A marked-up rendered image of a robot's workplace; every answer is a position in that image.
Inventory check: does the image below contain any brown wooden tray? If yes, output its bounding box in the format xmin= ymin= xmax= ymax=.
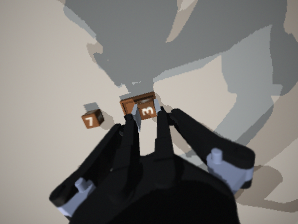
xmin=120 ymin=91 xmax=156 ymax=115

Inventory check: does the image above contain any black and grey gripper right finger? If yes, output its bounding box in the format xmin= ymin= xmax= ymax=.
xmin=152 ymin=99 xmax=256 ymax=195

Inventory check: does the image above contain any brown cube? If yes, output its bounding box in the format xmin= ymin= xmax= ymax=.
xmin=81 ymin=109 xmax=104 ymax=129
xmin=137 ymin=97 xmax=157 ymax=120

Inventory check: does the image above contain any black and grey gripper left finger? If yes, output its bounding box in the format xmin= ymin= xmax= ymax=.
xmin=49 ymin=104 xmax=141 ymax=221

